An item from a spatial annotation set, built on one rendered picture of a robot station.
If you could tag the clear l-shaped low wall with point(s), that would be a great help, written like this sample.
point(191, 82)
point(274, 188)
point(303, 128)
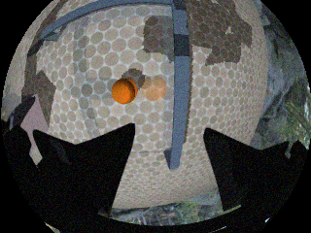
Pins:
point(152, 10)

